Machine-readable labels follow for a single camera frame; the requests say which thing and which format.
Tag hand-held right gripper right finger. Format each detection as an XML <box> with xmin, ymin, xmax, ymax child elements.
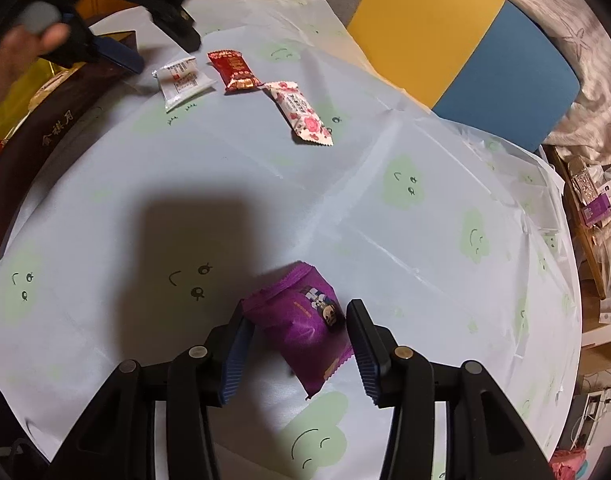
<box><xmin>346</xmin><ymin>300</ymin><xmax>556</xmax><ymax>480</ymax></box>

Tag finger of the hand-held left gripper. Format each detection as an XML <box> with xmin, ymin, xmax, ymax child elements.
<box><xmin>40</xmin><ymin>7</ymin><xmax>145</xmax><ymax>76</ymax></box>
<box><xmin>86</xmin><ymin>0</ymin><xmax>201</xmax><ymax>52</ymax></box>

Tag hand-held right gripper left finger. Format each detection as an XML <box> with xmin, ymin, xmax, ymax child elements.
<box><xmin>46</xmin><ymin>305</ymin><xmax>255</xmax><ymax>480</ymax></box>

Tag purple snack packet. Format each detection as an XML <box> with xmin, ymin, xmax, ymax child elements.
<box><xmin>242</xmin><ymin>261</ymin><xmax>355</xmax><ymax>401</ymax></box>

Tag clear cracker packet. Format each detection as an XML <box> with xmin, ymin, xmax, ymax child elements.
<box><xmin>28</xmin><ymin>67</ymin><xmax>82</xmax><ymax>111</ymax></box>

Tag dark red gold-lined box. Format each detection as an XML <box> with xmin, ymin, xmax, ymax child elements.
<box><xmin>0</xmin><ymin>30</ymin><xmax>139</xmax><ymax>263</ymax></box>

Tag person's left hand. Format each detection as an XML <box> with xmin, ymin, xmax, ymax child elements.
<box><xmin>0</xmin><ymin>26</ymin><xmax>61</xmax><ymax>111</ymax></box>

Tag white snack packet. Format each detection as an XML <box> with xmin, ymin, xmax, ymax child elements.
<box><xmin>152</xmin><ymin>57</ymin><xmax>217</xmax><ymax>113</ymax></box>

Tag red snack packet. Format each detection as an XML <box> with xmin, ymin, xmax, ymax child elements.
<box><xmin>207</xmin><ymin>49</ymin><xmax>264</xmax><ymax>94</ymax></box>

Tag pink flowered snack packet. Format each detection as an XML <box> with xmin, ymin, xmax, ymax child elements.
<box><xmin>263</xmin><ymin>81</ymin><xmax>335</xmax><ymax>147</ymax></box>

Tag white cloud-print tablecloth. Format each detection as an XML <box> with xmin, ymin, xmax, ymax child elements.
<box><xmin>0</xmin><ymin>0</ymin><xmax>583</xmax><ymax>480</ymax></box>

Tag pink cloth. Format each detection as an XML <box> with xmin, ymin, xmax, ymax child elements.
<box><xmin>550</xmin><ymin>447</ymin><xmax>589</xmax><ymax>480</ymax></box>

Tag cardboard box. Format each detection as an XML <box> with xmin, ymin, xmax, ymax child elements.
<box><xmin>580</xmin><ymin>327</ymin><xmax>611</xmax><ymax>377</ymax></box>

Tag yellow cushion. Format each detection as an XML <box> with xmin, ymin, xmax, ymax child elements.
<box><xmin>346</xmin><ymin>0</ymin><xmax>506</xmax><ymax>109</ymax></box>

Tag wooden side table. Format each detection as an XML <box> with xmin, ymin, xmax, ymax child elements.
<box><xmin>550</xmin><ymin>145</ymin><xmax>611</xmax><ymax>302</ymax></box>

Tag small purple box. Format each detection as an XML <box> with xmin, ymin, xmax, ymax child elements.
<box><xmin>583</xmin><ymin>185</ymin><xmax>611</xmax><ymax>227</ymax></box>

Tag small silver box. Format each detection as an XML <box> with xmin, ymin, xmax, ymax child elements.
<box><xmin>567</xmin><ymin>156</ymin><xmax>595</xmax><ymax>206</ymax></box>

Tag blue cushion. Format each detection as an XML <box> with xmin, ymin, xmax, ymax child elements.
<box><xmin>430</xmin><ymin>0</ymin><xmax>581</xmax><ymax>154</ymax></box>

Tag beige starfish-print cloth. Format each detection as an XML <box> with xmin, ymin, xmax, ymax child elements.
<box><xmin>450</xmin><ymin>0</ymin><xmax>611</xmax><ymax>167</ymax></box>

